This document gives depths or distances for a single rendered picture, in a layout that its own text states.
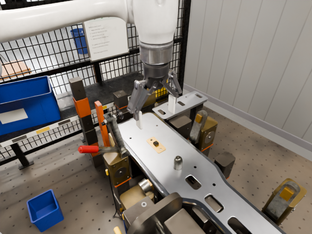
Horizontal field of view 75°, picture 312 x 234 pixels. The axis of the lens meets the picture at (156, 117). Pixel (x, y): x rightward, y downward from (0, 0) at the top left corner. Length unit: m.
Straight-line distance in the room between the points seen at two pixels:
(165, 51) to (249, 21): 1.90
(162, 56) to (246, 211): 0.49
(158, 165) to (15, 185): 0.76
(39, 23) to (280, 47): 2.07
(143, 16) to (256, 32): 1.94
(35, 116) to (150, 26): 0.60
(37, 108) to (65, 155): 0.42
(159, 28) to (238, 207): 0.53
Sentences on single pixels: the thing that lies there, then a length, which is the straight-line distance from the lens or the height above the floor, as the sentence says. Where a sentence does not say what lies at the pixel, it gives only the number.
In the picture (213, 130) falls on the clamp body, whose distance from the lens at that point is 0.85.
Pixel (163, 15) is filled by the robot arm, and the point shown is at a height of 1.46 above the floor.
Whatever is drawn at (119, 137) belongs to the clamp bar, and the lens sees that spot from 0.63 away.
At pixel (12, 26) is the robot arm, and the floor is 1.45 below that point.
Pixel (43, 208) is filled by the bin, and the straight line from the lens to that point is 1.09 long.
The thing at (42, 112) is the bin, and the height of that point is 1.09.
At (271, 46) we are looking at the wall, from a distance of 2.35.
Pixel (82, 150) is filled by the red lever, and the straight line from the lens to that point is 0.61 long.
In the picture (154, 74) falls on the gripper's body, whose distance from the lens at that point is 0.57.
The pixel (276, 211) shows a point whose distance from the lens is 0.71.
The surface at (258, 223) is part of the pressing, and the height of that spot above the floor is 1.00.
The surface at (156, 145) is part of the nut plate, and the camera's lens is 0.78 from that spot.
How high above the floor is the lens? 1.57
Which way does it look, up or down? 38 degrees down
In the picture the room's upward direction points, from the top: straight up
